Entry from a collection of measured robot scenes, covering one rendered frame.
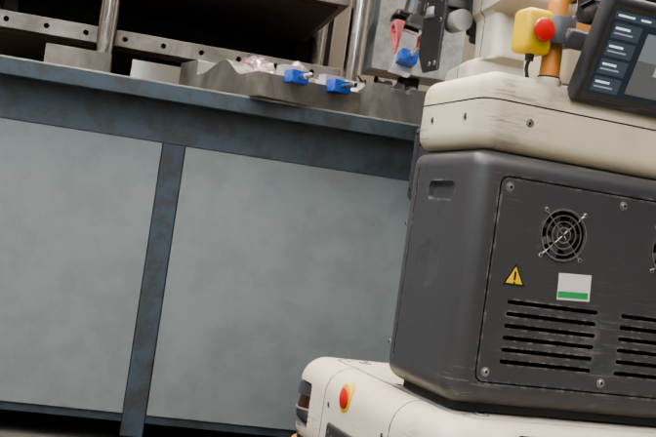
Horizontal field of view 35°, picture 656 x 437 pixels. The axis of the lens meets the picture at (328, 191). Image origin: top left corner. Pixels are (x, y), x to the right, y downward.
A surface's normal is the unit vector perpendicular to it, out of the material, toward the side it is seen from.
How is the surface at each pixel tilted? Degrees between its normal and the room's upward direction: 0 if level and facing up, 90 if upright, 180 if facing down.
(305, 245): 90
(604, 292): 90
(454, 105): 90
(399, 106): 90
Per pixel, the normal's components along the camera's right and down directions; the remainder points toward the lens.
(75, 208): 0.21, -0.01
